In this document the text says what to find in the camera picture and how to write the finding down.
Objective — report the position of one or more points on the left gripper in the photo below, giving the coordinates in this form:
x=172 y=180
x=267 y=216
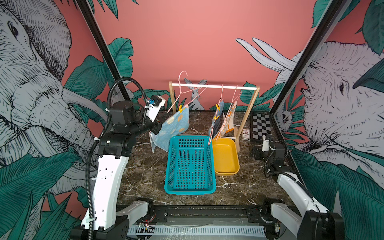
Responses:
x=157 y=125

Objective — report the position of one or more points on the blue dotted towel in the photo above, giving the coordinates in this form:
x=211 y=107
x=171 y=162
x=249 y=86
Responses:
x=173 y=126

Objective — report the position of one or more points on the pink wire hanger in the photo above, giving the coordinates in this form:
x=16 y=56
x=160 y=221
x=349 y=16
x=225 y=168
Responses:
x=188 y=95

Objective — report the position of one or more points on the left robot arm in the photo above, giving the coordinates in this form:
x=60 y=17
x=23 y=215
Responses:
x=106 y=163

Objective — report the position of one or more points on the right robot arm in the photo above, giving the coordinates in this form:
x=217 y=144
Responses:
x=313 y=221

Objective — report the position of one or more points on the pink hanger middle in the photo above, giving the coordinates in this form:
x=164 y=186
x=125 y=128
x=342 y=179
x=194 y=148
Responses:
x=217 y=113

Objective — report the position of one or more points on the teal plastic basket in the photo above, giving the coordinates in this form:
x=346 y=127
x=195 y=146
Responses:
x=190 y=166

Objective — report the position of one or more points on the dark blue towel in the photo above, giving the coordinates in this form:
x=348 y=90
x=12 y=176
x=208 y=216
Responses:
x=217 y=122

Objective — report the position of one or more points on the cream orange towel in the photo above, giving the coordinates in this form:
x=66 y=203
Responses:
x=228 y=124

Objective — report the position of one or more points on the yellow plastic tray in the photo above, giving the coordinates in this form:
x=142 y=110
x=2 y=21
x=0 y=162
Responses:
x=226 y=158

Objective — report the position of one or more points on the small white red box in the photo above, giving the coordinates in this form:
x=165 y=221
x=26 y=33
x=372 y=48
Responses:
x=246 y=134

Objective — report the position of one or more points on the checkerboard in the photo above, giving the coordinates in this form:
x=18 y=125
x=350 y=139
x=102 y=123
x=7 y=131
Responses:
x=260 y=126

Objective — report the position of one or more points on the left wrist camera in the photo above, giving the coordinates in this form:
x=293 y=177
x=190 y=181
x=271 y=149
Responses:
x=155 y=104

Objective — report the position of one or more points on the white slotted cable duct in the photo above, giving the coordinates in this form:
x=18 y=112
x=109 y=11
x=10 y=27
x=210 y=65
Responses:
x=163 y=230

